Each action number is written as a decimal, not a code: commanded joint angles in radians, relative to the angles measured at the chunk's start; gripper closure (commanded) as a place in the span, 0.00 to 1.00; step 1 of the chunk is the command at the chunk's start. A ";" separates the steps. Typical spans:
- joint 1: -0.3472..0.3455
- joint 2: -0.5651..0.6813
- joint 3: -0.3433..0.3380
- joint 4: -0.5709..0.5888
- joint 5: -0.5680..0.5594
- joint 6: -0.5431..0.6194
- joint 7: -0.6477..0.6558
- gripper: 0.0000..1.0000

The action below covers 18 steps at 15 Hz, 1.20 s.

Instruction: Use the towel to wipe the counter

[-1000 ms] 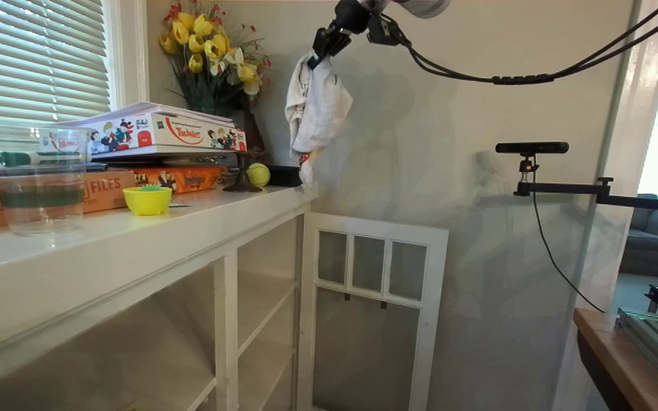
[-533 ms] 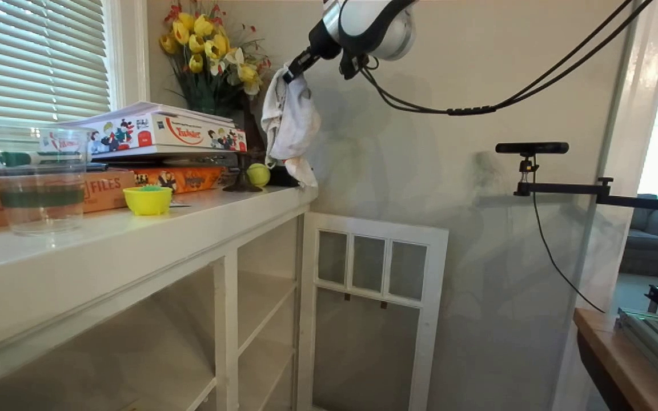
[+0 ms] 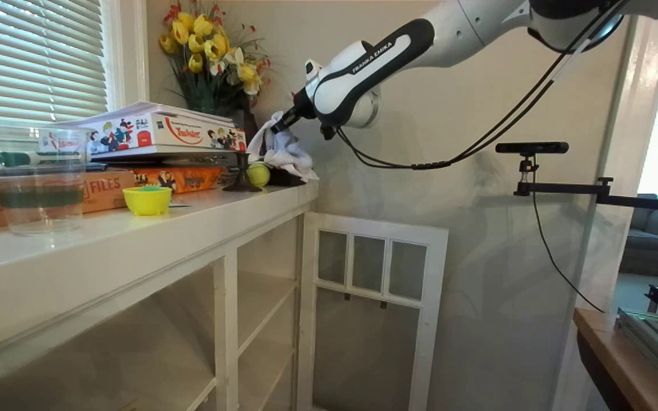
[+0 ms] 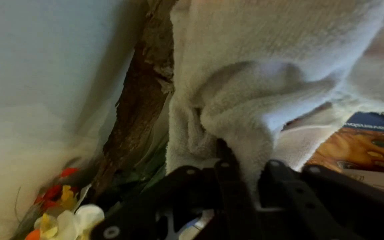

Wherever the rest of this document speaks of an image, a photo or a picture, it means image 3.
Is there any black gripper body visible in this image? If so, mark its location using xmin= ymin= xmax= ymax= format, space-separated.
xmin=288 ymin=88 xmax=322 ymax=126

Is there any white cloth towel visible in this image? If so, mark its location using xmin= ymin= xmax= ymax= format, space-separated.
xmin=245 ymin=110 xmax=322 ymax=186

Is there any small yellow bowl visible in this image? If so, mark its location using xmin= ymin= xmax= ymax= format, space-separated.
xmin=121 ymin=184 xmax=173 ymax=220

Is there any white counter cabinet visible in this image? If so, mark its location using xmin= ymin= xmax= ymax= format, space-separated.
xmin=0 ymin=181 xmax=320 ymax=411

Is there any black plastic tray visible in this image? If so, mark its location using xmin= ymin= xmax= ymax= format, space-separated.
xmin=268 ymin=172 xmax=311 ymax=189

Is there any yellow-green tennis ball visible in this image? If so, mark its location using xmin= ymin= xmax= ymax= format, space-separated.
xmin=245 ymin=161 xmax=271 ymax=191

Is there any glass flower vase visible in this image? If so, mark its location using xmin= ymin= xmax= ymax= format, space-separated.
xmin=178 ymin=71 xmax=245 ymax=120

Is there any yellow and white flower bouquet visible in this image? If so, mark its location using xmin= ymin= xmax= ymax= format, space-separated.
xmin=157 ymin=0 xmax=271 ymax=98

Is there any orange board game box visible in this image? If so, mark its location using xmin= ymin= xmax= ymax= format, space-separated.
xmin=79 ymin=164 xmax=228 ymax=214

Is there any white board game box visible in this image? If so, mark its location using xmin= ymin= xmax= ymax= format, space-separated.
xmin=62 ymin=100 xmax=248 ymax=161

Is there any white paned cabinet door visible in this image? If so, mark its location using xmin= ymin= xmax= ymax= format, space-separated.
xmin=294 ymin=209 xmax=451 ymax=411

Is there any clear plastic cup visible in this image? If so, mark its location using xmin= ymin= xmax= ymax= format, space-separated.
xmin=0 ymin=124 xmax=92 ymax=234

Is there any wide white window blind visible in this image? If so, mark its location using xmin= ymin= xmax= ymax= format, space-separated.
xmin=0 ymin=0 xmax=110 ymax=144

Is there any wooden table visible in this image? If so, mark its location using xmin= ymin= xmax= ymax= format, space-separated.
xmin=572 ymin=306 xmax=658 ymax=411

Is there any black stereo camera bar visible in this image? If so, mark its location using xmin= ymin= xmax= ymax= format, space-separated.
xmin=493 ymin=138 xmax=572 ymax=158

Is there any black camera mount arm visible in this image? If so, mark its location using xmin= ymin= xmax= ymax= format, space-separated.
xmin=512 ymin=154 xmax=658 ymax=214

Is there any thin black camera cable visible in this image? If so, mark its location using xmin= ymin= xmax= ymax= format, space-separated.
xmin=531 ymin=189 xmax=609 ymax=314

